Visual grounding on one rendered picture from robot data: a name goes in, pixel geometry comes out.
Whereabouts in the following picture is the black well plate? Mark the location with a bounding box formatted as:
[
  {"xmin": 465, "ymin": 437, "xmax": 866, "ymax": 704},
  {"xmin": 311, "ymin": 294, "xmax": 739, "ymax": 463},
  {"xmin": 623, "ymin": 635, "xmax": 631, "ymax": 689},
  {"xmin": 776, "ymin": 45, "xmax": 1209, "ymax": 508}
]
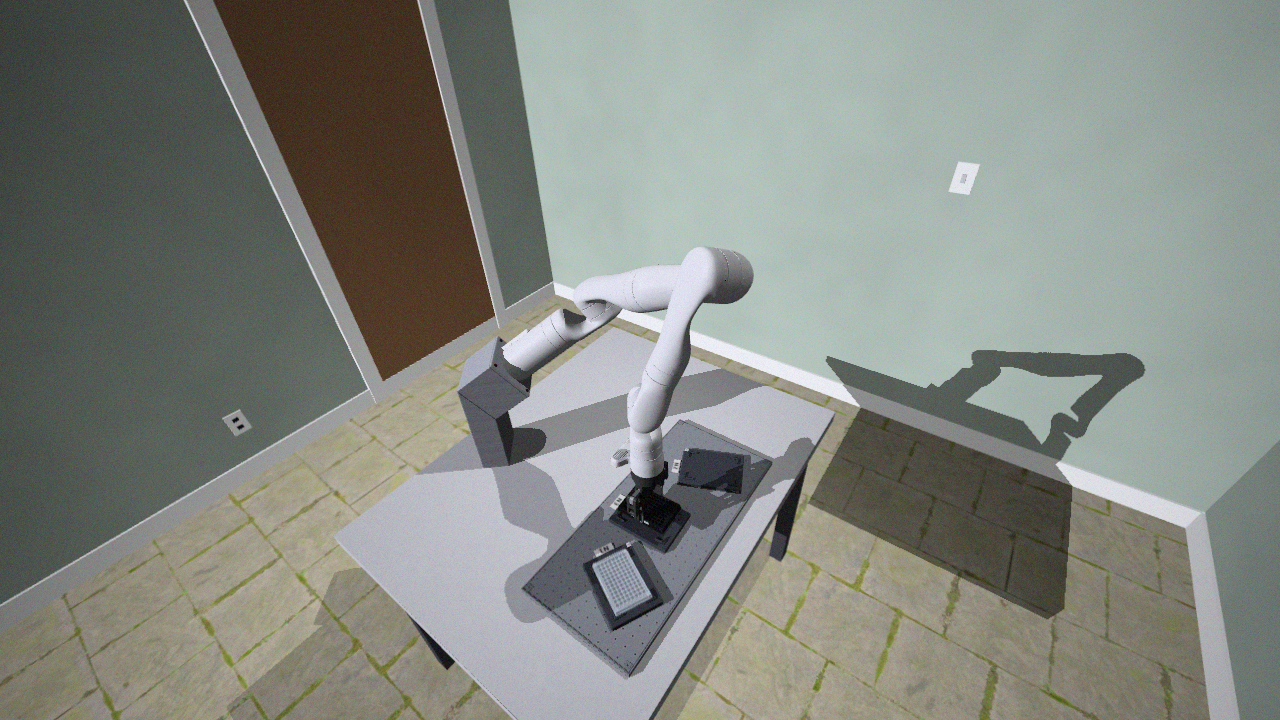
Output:
[{"xmin": 618, "ymin": 491, "xmax": 681, "ymax": 536}]

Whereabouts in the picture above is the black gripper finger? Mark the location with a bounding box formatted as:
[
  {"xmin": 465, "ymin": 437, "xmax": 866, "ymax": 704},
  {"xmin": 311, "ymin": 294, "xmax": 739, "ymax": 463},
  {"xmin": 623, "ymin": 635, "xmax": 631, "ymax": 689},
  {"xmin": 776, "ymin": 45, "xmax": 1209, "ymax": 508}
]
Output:
[
  {"xmin": 627, "ymin": 487, "xmax": 653, "ymax": 521},
  {"xmin": 654, "ymin": 461, "xmax": 668, "ymax": 496}
]

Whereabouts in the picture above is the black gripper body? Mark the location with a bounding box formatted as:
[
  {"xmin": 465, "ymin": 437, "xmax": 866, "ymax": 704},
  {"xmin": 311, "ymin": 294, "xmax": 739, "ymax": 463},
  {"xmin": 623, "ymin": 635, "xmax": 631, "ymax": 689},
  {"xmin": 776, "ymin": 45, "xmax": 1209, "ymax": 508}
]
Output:
[{"xmin": 631, "ymin": 468, "xmax": 664, "ymax": 497}]

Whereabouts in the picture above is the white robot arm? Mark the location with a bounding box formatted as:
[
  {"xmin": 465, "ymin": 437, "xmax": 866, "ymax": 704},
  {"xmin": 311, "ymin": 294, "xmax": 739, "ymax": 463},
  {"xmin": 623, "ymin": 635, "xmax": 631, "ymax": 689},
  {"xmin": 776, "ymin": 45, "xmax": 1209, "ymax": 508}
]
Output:
[{"xmin": 500, "ymin": 247, "xmax": 754, "ymax": 478}]

